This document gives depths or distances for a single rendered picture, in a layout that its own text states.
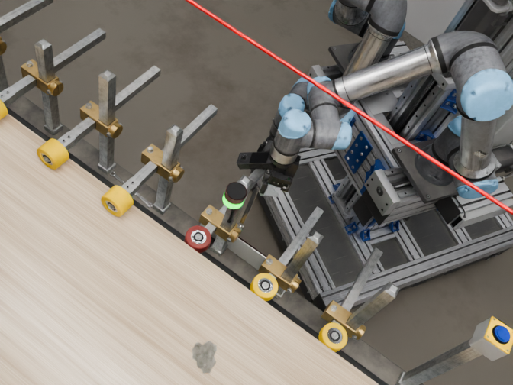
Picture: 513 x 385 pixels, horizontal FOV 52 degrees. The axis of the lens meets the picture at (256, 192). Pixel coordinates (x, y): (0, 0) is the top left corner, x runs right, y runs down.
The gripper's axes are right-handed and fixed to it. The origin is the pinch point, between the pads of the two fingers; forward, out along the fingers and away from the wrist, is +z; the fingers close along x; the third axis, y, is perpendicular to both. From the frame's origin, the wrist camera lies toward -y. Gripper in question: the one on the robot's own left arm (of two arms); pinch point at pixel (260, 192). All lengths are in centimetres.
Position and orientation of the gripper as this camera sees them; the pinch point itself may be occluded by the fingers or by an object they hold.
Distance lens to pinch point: 162.3
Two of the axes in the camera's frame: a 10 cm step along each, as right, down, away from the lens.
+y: 9.6, 2.9, 0.4
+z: -2.0, 5.4, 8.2
